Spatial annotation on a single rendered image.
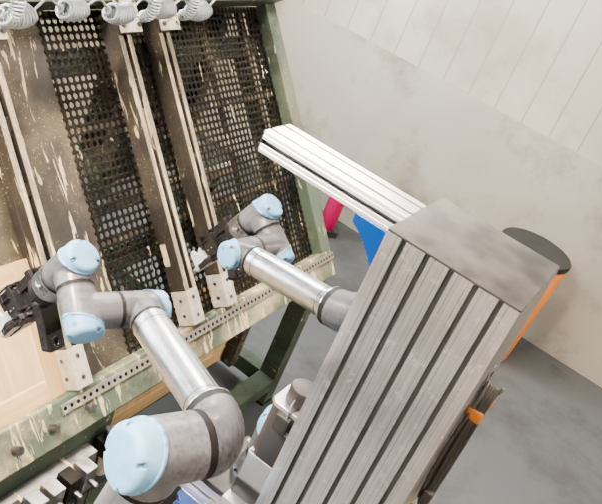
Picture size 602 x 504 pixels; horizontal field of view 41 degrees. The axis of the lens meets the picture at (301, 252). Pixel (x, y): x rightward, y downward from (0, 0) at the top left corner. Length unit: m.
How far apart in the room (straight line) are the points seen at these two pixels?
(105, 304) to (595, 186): 4.17
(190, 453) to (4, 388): 1.10
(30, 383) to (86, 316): 0.84
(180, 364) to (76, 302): 0.24
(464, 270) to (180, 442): 0.52
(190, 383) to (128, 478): 0.23
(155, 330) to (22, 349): 0.86
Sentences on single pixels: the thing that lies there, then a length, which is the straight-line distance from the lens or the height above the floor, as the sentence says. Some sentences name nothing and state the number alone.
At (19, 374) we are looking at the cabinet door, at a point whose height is 0.98.
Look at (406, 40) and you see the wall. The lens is 5.65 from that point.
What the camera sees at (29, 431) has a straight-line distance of 2.34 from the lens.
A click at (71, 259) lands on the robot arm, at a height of 1.67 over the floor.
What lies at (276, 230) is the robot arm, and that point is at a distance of 2.11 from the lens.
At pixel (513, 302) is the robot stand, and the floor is 2.03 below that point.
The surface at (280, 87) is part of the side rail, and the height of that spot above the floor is 1.48.
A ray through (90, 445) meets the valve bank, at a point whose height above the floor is 0.74.
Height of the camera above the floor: 2.56
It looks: 28 degrees down
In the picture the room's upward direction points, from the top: 23 degrees clockwise
